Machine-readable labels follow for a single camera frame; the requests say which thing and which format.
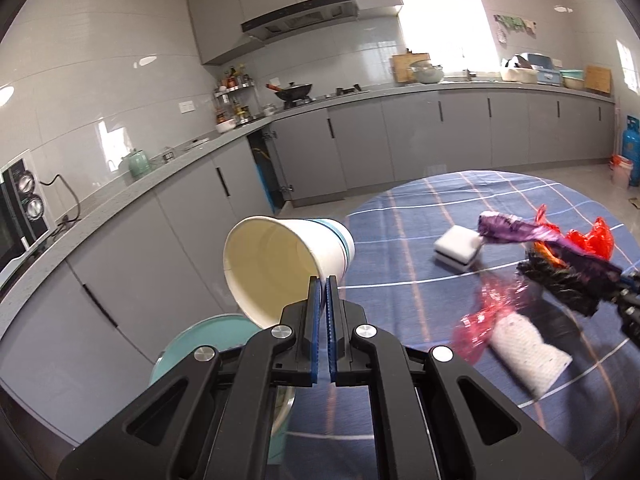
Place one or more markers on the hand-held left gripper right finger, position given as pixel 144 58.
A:
pixel 334 330

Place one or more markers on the white bowl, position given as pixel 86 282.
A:
pixel 226 126

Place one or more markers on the white tissue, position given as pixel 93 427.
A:
pixel 530 360

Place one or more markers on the hanging dish cloths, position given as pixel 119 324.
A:
pixel 515 25

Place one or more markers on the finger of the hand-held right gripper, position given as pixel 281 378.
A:
pixel 632 280
pixel 632 315

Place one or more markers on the white paper cup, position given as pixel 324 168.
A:
pixel 270 265

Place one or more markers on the bright window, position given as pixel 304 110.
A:
pixel 445 25

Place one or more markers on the grey base cabinets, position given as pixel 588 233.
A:
pixel 175 240

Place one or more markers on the small metal tin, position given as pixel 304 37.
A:
pixel 168 154

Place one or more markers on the gas stove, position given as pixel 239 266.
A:
pixel 330 96

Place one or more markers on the wooden cutting board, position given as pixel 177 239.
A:
pixel 400 67

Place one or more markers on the blue gas cylinder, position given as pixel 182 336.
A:
pixel 631 150

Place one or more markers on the white bucket with red rim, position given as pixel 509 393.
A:
pixel 620 172

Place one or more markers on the pink plastic wrapper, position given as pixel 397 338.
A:
pixel 475 327

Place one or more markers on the white and black sponge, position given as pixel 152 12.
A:
pixel 457 247

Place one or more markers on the black patterned wrapper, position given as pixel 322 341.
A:
pixel 565 285

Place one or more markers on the small wooden board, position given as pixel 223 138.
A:
pixel 597 79

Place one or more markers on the purple foil wrapper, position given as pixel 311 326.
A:
pixel 505 227

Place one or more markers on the metal pot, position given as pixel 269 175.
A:
pixel 426 74

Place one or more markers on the black range hood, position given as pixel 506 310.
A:
pixel 300 15

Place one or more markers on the orange wrapper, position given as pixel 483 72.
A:
pixel 547 254

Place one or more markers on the red plastic bag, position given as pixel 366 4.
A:
pixel 592 240

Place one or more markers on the white dish basin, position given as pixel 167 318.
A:
pixel 522 74

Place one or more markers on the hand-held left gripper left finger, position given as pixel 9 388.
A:
pixel 314 330

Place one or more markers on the teal basin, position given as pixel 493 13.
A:
pixel 571 79

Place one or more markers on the teal trash bin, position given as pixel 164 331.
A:
pixel 220 330

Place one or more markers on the black wok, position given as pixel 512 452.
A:
pixel 295 91

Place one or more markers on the black and white microwave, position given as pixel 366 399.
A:
pixel 15 225

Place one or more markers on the metal spice rack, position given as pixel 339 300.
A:
pixel 234 95

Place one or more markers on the kitchen faucet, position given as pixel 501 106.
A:
pixel 470 75

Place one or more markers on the cardboard piece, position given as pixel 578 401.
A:
pixel 634 201

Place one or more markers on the white wall socket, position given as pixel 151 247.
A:
pixel 187 107

